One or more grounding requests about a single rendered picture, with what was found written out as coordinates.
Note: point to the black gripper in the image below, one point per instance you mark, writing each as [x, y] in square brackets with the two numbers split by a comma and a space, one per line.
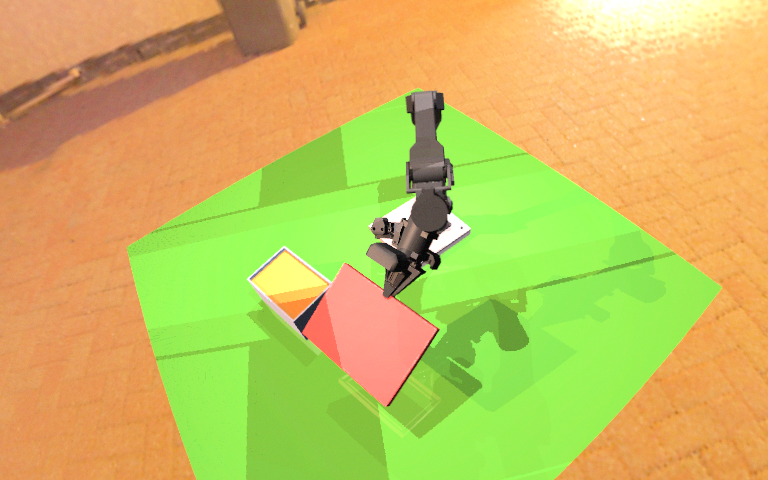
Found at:
[403, 265]

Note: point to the red rectangular lid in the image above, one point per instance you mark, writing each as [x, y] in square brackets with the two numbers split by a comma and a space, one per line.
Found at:
[377, 341]

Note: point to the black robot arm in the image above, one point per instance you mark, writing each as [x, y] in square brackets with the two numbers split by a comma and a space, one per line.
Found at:
[427, 168]

